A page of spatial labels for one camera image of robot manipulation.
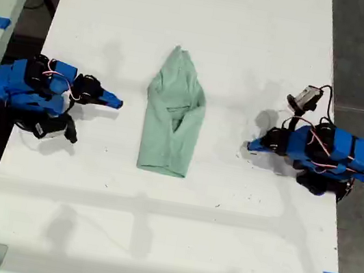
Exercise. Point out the black camera stalk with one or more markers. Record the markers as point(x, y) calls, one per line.
point(71, 129)
point(294, 118)

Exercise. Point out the pale green T-shirt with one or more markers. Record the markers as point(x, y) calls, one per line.
point(173, 114)

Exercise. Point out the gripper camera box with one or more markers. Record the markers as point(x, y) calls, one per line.
point(308, 95)
point(48, 129)

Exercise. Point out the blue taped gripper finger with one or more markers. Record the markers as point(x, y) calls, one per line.
point(258, 143)
point(107, 104)
point(259, 149)
point(112, 97)

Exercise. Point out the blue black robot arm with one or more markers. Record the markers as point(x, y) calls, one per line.
point(345, 152)
point(20, 85)

